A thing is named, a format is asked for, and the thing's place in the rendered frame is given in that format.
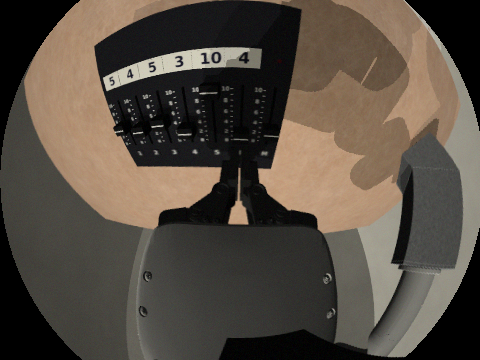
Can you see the black lighting desk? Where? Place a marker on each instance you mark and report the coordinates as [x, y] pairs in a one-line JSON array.
[[239, 54]]

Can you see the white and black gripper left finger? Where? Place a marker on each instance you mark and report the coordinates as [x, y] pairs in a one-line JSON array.
[[211, 208]]

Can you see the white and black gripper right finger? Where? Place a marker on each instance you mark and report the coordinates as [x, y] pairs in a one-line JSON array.
[[264, 208]]

